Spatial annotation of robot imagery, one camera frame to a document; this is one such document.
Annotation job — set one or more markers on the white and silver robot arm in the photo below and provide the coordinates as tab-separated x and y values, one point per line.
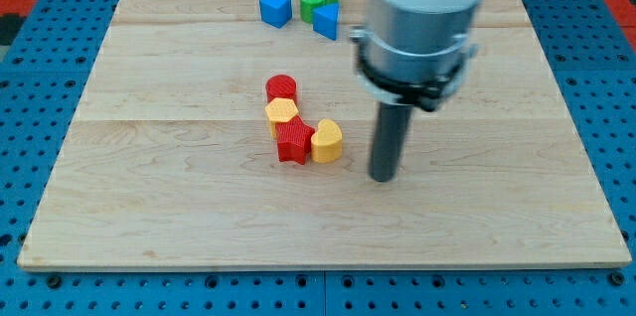
414	53

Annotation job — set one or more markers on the yellow heart block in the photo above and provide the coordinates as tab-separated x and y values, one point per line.
327	142

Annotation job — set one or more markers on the red star block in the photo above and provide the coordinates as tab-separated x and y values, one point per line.
294	140

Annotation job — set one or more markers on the yellow hexagon block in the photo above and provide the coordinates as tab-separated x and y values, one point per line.
279	110

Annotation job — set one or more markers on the red cylinder block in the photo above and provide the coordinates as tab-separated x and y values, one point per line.
281	86

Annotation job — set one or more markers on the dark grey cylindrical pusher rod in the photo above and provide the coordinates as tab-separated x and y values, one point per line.
388	139

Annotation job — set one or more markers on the light wooden board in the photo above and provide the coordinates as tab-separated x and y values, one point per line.
169	165

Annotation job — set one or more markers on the blue triangle block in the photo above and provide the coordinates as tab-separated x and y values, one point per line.
325	20

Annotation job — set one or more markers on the blue cube block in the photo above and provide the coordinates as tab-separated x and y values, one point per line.
275	13

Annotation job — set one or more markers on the green cylinder block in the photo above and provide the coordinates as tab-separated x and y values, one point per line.
307	7

